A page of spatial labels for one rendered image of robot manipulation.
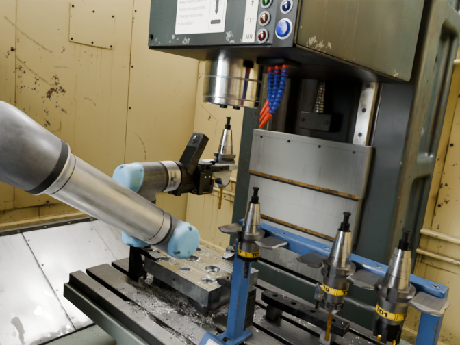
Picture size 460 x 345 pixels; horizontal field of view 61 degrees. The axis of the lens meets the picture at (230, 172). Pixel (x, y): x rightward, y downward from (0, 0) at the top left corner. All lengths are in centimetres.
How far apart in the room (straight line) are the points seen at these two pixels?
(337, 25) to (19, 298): 142
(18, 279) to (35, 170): 118
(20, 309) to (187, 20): 120
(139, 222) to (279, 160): 86
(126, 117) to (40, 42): 53
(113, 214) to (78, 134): 128
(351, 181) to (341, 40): 60
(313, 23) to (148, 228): 50
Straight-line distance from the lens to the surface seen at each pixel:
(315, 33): 81
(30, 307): 170
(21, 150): 63
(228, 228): 95
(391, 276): 76
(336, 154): 140
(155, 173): 92
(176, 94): 230
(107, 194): 70
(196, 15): 94
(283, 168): 151
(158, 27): 104
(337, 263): 79
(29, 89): 188
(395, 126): 137
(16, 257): 187
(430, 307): 75
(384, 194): 139
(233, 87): 103
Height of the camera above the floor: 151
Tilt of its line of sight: 10 degrees down
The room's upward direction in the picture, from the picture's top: 6 degrees clockwise
